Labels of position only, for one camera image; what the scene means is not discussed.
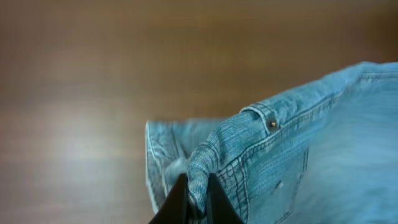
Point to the light blue denim shorts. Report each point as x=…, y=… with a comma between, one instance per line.
x=323, y=152

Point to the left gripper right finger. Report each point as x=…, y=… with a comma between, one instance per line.
x=219, y=209

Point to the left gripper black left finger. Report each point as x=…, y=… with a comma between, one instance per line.
x=175, y=208

